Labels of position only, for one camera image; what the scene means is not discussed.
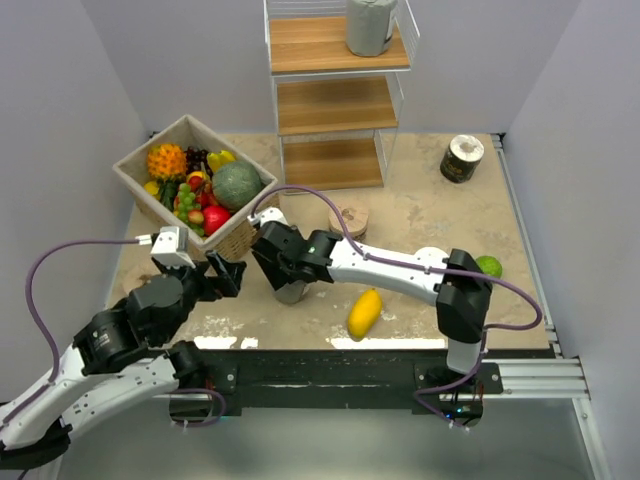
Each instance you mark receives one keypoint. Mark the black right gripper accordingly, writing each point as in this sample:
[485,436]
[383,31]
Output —
[277,275]

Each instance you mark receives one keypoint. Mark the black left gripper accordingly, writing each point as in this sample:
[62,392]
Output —
[227,281]

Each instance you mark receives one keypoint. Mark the grey roll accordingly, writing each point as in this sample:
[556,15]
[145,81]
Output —
[369,26]
[291,293]

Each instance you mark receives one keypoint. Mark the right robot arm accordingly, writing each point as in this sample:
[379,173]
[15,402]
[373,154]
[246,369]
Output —
[451,282]

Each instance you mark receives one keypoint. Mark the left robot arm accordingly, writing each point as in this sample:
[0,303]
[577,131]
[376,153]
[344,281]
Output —
[118,360]

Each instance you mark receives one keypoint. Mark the wicker basket with cloth liner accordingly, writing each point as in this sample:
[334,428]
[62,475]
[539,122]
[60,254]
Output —
[156,198]

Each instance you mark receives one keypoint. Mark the red yellow peach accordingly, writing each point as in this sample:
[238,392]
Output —
[195,217]

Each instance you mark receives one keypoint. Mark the red apple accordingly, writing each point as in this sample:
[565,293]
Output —
[215,217]

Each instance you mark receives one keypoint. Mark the green grape bunch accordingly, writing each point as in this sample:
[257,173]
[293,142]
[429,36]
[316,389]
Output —
[184,201]

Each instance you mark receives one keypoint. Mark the brown roll left edge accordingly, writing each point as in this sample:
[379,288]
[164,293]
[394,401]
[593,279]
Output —
[137,277]

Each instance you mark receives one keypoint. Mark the green netted melon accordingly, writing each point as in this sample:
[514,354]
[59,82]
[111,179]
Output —
[235,184]

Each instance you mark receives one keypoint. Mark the yellow mango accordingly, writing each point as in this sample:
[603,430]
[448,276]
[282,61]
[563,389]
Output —
[364,314]

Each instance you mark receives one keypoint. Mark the brown roll centre table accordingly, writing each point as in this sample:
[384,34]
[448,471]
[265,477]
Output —
[354,215]

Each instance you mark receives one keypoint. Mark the yellow bananas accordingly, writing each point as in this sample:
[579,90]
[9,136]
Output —
[216,160]

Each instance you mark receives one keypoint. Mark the dark purple grapes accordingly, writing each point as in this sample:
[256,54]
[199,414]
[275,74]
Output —
[196,160]

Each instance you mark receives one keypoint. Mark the orange pineapple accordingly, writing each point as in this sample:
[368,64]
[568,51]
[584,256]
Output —
[166,162]

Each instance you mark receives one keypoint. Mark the black white roll centre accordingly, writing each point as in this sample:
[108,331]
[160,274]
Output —
[431,256]

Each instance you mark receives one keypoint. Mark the green lime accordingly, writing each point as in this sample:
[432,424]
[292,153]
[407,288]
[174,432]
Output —
[490,265]

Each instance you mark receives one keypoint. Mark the black white roll back corner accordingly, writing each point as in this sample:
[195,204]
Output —
[462,156]

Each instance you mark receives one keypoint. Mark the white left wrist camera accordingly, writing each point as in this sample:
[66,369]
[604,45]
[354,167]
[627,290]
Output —
[171,239]

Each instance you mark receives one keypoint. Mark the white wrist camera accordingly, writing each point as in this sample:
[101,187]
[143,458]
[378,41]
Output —
[271,214]
[171,239]

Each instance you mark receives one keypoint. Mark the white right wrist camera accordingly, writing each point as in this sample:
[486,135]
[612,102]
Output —
[271,214]

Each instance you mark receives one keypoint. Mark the white wire wooden shelf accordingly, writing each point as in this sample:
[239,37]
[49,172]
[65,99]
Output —
[336,114]

